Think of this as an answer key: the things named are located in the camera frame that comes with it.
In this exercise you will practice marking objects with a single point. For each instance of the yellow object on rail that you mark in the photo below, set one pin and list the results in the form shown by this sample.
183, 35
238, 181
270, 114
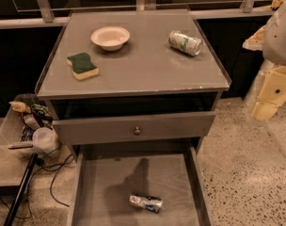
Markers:
276, 4

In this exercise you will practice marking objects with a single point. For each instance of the black tripod leg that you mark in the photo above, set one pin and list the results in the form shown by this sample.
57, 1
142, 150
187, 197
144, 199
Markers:
21, 189

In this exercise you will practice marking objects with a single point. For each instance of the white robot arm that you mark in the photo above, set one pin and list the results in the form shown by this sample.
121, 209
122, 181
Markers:
271, 40

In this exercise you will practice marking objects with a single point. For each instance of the clear plastic cup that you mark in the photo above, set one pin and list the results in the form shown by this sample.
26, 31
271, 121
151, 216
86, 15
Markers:
45, 139

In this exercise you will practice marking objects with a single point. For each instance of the green white soda can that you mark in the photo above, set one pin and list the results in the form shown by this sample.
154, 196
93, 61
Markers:
185, 43

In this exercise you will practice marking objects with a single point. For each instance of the clear plastic bin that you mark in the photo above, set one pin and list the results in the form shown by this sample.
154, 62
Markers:
16, 145

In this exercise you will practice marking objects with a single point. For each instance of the colourful snack bags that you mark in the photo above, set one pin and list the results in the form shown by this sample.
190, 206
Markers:
32, 116

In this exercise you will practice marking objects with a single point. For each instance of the silver blue redbull can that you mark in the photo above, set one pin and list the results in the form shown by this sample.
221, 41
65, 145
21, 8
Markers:
149, 203

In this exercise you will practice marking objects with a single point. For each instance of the grey upper drawer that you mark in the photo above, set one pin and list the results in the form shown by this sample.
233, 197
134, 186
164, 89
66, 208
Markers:
121, 129

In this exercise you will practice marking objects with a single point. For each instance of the green yellow sponge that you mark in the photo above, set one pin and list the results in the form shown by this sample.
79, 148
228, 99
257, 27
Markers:
82, 67

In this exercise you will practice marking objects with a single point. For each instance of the white paper bowl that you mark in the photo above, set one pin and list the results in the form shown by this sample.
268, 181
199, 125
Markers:
110, 38

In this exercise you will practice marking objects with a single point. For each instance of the brass drawer knob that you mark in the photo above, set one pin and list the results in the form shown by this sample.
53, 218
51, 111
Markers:
137, 131

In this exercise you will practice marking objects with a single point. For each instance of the metal railing frame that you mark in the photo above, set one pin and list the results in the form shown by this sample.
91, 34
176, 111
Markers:
46, 13

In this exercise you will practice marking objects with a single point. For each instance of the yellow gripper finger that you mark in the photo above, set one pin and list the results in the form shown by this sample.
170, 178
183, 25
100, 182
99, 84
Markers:
254, 43
272, 95

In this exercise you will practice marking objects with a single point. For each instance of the grey drawer cabinet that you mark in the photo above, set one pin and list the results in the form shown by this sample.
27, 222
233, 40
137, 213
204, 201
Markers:
144, 77

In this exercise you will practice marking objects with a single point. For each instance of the grey open lower drawer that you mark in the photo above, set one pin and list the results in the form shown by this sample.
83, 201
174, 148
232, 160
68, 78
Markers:
106, 176

